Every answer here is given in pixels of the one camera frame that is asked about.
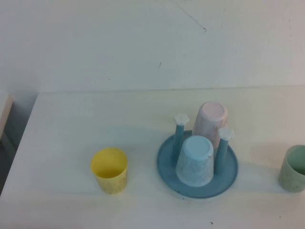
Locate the light blue plastic cup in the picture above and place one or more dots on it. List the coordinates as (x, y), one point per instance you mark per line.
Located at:
(194, 167)

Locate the green plastic cup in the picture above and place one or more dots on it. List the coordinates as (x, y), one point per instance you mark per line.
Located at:
(290, 181)

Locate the pink plastic cup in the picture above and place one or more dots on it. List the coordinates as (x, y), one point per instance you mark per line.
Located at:
(209, 119)

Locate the beige board beside table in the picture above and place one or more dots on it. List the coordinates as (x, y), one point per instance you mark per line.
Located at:
(5, 112)

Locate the blue cup stand with pegs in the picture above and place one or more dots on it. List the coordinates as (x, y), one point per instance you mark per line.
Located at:
(202, 190)

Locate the yellow plastic cup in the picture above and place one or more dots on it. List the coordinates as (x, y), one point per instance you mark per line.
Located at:
(109, 181)

